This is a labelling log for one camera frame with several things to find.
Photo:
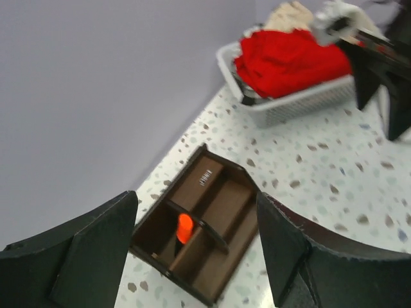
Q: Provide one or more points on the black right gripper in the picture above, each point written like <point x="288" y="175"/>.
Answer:
<point x="390" y="53"/>

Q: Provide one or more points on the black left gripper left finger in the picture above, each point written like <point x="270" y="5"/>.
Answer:
<point x="76" y="264"/>

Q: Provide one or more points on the brown wooden desk organizer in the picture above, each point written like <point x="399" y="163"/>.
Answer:
<point x="220" y="197"/>

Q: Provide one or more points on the orange highlighter marker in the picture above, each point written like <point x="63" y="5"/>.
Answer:
<point x="184" y="228"/>

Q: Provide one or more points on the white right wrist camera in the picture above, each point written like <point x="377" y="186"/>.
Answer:
<point x="338" y="20"/>

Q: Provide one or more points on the red cloth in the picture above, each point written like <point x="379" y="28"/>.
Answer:
<point x="275" y="63"/>

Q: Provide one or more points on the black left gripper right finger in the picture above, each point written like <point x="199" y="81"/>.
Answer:
<point x="309" y="265"/>

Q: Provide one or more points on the white plastic laundry basket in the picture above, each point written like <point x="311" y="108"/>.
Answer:
<point x="267" y="112"/>

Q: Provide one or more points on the beige cloth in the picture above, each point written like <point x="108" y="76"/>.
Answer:
<point x="289" y="16"/>

